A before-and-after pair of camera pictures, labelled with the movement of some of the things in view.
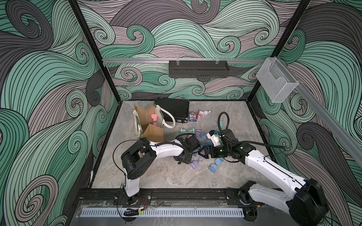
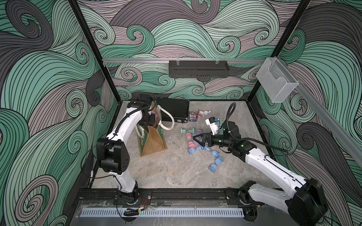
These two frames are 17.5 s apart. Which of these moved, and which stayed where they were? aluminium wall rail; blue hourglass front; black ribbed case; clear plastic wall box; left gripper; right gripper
Moved: right gripper; left gripper
Stayed: blue hourglass front; clear plastic wall box; aluminium wall rail; black ribbed case
